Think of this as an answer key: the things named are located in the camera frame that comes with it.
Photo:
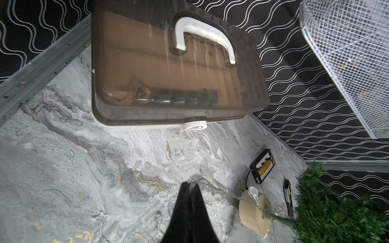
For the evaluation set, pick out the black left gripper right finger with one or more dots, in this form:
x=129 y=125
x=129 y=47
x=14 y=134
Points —
x=200 y=225

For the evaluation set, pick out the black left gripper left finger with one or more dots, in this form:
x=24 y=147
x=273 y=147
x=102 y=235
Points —
x=178 y=230

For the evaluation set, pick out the clear string lights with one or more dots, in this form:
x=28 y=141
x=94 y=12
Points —
x=225 y=194

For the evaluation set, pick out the small green christmas tree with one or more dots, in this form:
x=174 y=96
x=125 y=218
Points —
x=323 y=216

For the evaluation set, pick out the black grey utility knife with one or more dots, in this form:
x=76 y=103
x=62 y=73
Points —
x=288 y=197

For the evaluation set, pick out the brown lid white storage box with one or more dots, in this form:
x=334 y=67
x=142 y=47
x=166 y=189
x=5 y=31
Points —
x=170 y=63

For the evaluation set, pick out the white wire mesh basket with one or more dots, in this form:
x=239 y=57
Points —
x=351 y=40

